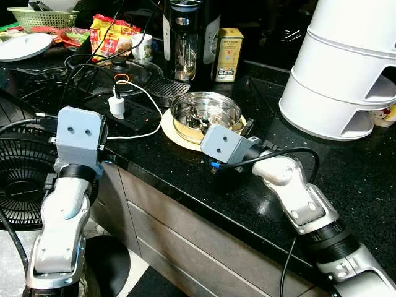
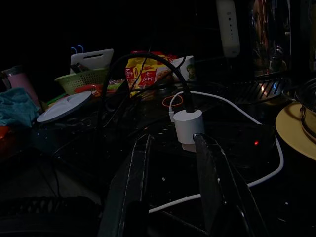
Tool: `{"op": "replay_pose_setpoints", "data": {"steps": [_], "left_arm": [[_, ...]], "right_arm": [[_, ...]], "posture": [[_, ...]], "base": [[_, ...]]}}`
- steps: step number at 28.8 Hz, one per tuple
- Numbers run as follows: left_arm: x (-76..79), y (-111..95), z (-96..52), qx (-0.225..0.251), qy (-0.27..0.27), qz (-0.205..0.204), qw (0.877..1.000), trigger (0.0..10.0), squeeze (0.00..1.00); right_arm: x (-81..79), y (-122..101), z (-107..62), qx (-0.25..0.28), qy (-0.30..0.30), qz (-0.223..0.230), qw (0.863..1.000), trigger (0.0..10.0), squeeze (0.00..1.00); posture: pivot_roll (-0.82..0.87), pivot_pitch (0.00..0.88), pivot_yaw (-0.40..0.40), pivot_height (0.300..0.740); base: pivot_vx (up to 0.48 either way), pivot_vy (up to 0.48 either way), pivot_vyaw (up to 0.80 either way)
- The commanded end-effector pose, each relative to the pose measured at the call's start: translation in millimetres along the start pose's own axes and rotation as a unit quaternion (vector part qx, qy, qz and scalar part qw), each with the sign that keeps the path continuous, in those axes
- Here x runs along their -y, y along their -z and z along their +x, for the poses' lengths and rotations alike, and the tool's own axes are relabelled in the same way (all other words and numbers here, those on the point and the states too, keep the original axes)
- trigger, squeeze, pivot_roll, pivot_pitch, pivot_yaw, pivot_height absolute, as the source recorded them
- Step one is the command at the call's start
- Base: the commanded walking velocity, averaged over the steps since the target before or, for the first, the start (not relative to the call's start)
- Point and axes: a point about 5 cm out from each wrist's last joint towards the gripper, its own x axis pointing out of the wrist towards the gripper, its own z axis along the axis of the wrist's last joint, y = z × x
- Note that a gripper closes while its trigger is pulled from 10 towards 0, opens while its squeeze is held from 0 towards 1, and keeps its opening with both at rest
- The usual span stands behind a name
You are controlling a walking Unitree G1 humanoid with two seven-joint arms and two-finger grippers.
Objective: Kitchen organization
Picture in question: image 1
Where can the yellow tin box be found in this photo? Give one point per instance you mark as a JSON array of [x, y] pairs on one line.
[[229, 55]]

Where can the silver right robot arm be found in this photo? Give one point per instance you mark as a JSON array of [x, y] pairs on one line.
[[309, 204]]

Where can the black power strip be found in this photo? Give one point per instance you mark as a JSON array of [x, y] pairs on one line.
[[139, 114]]

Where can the orange rubber band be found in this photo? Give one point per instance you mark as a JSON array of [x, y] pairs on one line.
[[122, 74]]

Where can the white charger plug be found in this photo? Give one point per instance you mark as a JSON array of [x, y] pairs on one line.
[[116, 106]]

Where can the white printed cup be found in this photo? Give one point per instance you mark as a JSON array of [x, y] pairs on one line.
[[385, 116]]

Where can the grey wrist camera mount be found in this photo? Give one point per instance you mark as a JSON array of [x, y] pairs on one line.
[[79, 133], [224, 145]]

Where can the white mug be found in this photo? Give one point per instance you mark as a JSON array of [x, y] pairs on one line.
[[143, 48]]

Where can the brown cabinet drawers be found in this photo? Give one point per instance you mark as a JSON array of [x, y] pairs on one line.
[[185, 229]]

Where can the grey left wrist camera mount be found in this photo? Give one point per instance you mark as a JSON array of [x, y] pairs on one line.
[[79, 133]]

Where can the steel bowl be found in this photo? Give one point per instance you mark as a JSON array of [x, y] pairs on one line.
[[204, 114]]

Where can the white stacked plastic container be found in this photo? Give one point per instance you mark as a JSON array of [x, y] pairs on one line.
[[334, 74]]

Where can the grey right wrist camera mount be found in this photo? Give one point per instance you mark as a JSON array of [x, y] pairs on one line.
[[224, 145]]

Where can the red yellow snack bag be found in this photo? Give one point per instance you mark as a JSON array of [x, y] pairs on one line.
[[111, 37]]

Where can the green plastic basket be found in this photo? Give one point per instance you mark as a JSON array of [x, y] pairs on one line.
[[40, 20]]

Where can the glass pot lid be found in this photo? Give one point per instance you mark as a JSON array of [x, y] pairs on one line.
[[133, 69]]

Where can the red plate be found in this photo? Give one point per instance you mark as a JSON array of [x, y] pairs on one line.
[[55, 34]]

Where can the cream round plate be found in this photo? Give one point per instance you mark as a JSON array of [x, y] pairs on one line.
[[168, 130]]

